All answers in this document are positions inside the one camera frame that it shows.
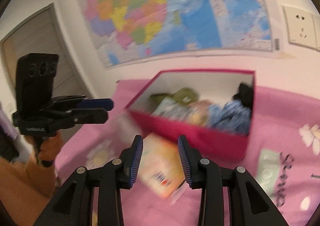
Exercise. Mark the white wall switch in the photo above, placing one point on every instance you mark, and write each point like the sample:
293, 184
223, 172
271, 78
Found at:
316, 21

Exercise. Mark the white wall socket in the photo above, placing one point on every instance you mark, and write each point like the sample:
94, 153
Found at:
300, 27

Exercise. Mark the orange sleeve forearm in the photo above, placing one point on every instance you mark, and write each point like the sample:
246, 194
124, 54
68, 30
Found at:
26, 189

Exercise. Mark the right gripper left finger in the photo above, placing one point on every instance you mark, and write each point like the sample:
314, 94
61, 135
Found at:
72, 204

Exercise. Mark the pink cardboard box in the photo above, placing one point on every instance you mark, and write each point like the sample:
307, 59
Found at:
215, 85

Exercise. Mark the black scrunchie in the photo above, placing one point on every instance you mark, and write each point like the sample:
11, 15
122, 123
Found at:
245, 95

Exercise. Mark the colourful wall map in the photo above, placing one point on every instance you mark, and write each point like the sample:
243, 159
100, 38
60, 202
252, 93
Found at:
124, 31

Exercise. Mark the pastel tissue pack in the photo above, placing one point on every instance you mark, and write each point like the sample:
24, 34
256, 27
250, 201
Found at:
160, 166

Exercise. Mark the blue gingham scrunchie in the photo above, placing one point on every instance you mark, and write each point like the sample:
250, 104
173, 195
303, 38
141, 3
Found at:
232, 117

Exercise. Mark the grey door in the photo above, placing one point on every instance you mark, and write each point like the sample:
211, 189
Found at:
39, 33

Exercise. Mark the green frog plush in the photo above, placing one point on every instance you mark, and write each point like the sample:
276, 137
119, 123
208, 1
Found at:
183, 97

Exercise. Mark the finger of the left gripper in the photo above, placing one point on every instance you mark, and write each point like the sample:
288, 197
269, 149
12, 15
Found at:
64, 103
81, 116

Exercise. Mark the left hand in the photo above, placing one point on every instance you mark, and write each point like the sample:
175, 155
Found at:
46, 150

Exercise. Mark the white pink wipes packet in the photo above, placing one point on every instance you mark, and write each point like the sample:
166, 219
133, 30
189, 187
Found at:
173, 113

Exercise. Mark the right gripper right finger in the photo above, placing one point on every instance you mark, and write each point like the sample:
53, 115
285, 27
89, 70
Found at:
248, 203

